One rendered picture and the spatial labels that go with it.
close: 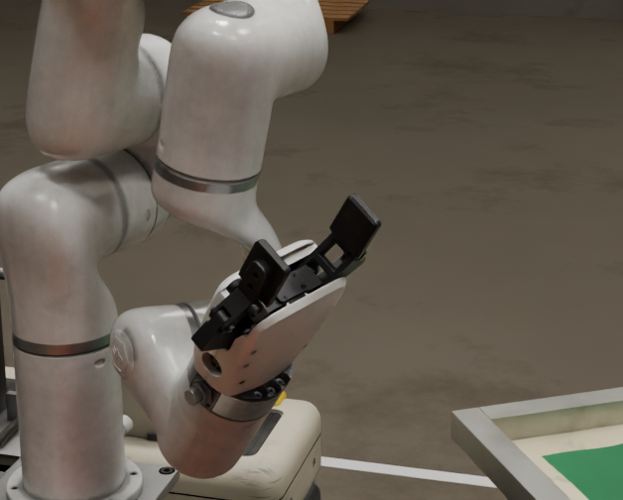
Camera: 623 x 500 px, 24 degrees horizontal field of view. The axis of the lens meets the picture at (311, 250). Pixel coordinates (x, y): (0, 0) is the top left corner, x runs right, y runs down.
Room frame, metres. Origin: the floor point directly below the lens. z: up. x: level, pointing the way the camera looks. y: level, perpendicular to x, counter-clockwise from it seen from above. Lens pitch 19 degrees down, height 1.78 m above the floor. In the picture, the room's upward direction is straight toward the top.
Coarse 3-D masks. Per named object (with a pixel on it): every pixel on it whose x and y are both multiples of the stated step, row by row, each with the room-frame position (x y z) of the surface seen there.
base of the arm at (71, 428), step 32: (96, 352) 1.17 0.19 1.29; (32, 384) 1.16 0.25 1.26; (64, 384) 1.16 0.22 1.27; (96, 384) 1.17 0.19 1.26; (32, 416) 1.17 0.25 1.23; (64, 416) 1.16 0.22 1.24; (96, 416) 1.17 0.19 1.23; (32, 448) 1.17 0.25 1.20; (64, 448) 1.16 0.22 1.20; (96, 448) 1.17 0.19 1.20; (32, 480) 1.17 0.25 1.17; (64, 480) 1.16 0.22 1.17; (96, 480) 1.17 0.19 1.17; (128, 480) 1.20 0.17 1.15
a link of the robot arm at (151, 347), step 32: (128, 320) 1.10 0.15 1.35; (160, 320) 1.10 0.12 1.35; (192, 320) 1.11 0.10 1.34; (128, 352) 1.09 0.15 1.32; (160, 352) 1.08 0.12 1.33; (192, 352) 1.09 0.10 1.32; (128, 384) 1.10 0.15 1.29; (160, 384) 1.07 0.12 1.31; (160, 416) 1.06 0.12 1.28; (192, 416) 1.02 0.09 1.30; (160, 448) 1.06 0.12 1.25; (192, 448) 1.03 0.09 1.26; (224, 448) 1.03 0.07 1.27
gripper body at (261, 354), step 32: (288, 256) 1.00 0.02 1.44; (224, 288) 0.96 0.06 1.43; (288, 288) 0.98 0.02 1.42; (320, 288) 0.98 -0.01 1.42; (288, 320) 0.96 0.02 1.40; (320, 320) 1.01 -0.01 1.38; (224, 352) 0.96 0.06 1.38; (256, 352) 0.95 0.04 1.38; (288, 352) 1.00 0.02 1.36; (224, 384) 0.98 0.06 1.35; (256, 384) 1.00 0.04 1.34
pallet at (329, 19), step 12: (204, 0) 10.55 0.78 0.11; (216, 0) 10.55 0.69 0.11; (324, 0) 10.55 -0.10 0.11; (336, 0) 10.55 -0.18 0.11; (348, 0) 10.55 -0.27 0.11; (360, 0) 10.55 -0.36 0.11; (192, 12) 10.03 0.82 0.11; (324, 12) 10.03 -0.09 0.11; (336, 12) 10.03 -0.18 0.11; (348, 12) 10.03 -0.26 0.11; (336, 24) 9.90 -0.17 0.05
